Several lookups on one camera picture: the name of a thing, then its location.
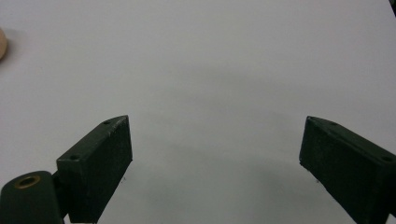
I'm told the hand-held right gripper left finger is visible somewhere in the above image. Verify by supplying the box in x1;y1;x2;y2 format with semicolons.
56;115;134;224

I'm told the round beige object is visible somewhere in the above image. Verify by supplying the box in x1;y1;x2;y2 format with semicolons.
0;27;8;62

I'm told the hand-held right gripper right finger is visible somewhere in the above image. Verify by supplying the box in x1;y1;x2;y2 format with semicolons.
299;116;396;224

